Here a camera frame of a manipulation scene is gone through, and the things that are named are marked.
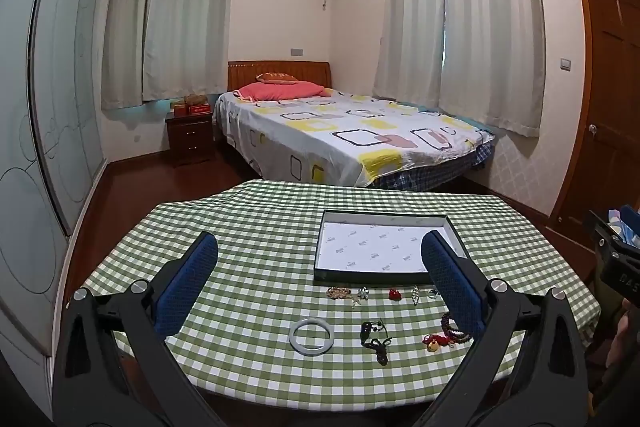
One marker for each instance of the white window curtain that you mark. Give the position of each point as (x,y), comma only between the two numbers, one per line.
(492,22)
(407,7)
(127,17)
(190,7)

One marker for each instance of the wooden bed headboard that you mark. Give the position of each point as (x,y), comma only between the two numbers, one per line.
(280,68)

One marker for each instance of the gold pearl flower brooch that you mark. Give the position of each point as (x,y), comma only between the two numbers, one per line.
(339,293)

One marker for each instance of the small red charm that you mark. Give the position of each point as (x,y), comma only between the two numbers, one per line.
(396,294)

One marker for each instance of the person's right hand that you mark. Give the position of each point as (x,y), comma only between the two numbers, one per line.
(626,332)

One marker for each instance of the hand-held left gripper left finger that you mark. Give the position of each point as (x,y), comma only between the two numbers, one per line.
(187,287)

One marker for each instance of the blue plaid mattress cover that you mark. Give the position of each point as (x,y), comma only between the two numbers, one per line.
(435,167)

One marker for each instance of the crystal flower brooch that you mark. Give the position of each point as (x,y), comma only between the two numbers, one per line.
(362,295)

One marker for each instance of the bed with patterned cover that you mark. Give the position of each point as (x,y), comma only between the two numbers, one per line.
(350,132)

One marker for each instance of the pink pillow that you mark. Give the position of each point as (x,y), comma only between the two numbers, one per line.
(285,91)

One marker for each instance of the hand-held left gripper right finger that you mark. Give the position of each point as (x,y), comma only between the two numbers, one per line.
(452,282)

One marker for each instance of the green checked tablecloth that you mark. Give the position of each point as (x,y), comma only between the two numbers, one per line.
(260,257)

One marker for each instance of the brown wooden door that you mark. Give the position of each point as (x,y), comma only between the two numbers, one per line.
(605,107)

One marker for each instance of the green box with white lining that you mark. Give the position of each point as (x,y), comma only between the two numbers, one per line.
(380,247)

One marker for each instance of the wall light switch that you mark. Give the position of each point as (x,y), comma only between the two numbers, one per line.
(565,64)

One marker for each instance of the brown woven bag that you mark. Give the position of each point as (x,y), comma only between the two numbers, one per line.
(194,99)

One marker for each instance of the red gift box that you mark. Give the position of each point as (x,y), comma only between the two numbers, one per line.
(199,108)

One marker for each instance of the rhinestone bar brooch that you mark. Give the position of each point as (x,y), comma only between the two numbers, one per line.
(415,295)

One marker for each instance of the blue patterned cloth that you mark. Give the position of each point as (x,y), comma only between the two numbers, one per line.
(625,224)

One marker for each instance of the small orange cushion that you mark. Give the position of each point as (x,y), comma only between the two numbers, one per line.
(276,78)

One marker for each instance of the dark wooden nightstand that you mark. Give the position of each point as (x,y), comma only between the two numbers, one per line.
(190,139)

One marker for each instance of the white jade bangle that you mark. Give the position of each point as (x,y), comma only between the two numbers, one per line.
(296,341)

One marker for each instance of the frosted sliding wardrobe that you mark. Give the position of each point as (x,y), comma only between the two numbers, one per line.
(45,132)

